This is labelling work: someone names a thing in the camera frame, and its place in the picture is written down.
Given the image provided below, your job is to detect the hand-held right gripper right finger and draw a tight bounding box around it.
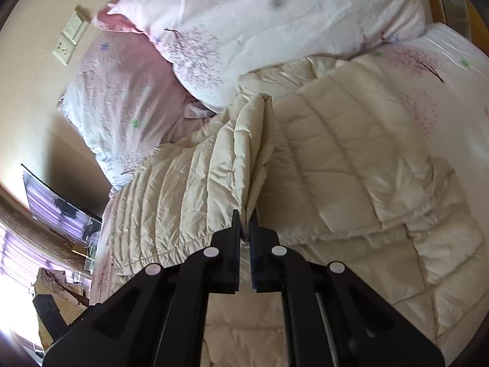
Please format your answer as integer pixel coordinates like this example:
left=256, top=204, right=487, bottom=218
left=248, top=210, right=446, bottom=367

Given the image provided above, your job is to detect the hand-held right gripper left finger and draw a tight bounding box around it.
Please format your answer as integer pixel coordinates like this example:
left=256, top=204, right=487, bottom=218
left=42, top=209, right=242, bottom=367

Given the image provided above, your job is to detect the cream puffer jacket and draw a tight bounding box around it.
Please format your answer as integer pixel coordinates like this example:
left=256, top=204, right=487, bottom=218
left=111, top=55, right=484, bottom=367

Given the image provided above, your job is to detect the wooden television cabinet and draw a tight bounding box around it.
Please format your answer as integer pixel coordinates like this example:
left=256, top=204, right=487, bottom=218
left=71, top=237, right=100, bottom=272

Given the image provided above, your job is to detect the beige cloth pile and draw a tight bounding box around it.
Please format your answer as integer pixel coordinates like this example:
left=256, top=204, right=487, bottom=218
left=32, top=268, right=90, bottom=352

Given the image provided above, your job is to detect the black flat screen television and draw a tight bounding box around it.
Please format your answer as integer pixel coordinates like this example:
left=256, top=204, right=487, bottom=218
left=21, top=164, right=103, bottom=245

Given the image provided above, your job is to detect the small pink floral pillow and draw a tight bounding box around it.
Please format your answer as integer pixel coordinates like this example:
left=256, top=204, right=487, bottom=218
left=57, top=9, right=218, bottom=192

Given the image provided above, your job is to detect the large pink floral pillow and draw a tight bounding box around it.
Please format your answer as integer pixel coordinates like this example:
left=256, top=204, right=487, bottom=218
left=105, top=0, right=428, bottom=113

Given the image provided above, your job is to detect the pink floral bed sheet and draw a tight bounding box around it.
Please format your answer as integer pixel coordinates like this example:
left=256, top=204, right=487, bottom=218
left=90, top=23, right=489, bottom=356

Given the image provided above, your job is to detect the beige wall outlet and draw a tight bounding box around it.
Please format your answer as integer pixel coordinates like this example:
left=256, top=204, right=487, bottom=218
left=51, top=34, right=77, bottom=65

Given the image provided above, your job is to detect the beige wall switch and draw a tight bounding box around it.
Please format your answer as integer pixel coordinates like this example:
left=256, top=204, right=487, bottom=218
left=63, top=6, right=90, bottom=43

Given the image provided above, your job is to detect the glass panel with wooden frame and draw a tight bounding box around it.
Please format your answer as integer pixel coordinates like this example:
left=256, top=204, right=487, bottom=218
left=436, top=0, right=474, bottom=39

